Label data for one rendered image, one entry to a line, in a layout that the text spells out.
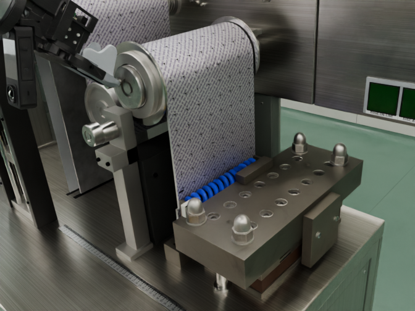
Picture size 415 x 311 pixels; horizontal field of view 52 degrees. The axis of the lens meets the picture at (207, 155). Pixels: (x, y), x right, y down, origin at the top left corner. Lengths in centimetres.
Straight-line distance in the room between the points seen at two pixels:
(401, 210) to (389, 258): 45
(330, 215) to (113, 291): 42
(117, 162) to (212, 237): 22
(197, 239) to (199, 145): 18
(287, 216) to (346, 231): 23
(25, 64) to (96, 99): 27
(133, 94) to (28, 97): 17
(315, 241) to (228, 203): 17
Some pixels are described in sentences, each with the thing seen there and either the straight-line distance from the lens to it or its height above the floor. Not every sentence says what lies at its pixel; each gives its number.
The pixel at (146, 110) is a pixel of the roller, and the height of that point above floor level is 121.
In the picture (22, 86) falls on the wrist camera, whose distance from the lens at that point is 64.
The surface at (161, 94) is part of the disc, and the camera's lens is 70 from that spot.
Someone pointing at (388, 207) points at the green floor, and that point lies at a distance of 272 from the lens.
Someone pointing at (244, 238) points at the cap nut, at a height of 104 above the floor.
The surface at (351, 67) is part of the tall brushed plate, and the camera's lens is 86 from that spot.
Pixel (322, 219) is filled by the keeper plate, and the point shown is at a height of 100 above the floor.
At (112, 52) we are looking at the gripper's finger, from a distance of 71.
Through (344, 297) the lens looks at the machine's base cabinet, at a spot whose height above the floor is 80.
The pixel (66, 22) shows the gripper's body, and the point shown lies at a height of 137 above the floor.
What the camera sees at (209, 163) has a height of 107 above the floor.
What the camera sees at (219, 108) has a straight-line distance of 82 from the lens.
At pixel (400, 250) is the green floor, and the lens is 241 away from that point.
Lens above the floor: 146
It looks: 27 degrees down
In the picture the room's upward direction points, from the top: 4 degrees counter-clockwise
